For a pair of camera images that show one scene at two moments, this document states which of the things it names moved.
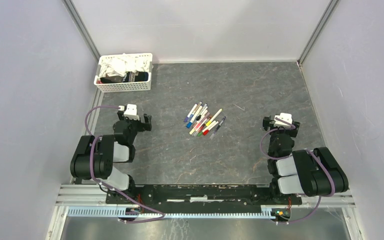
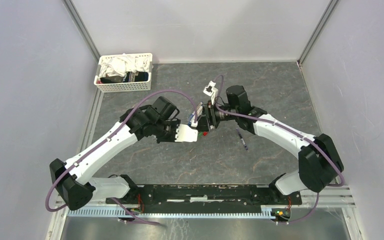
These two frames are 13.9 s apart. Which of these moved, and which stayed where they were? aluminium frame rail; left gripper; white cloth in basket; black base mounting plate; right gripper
Moved: right gripper; left gripper
Stayed: white cloth in basket; black base mounting plate; aluminium frame rail
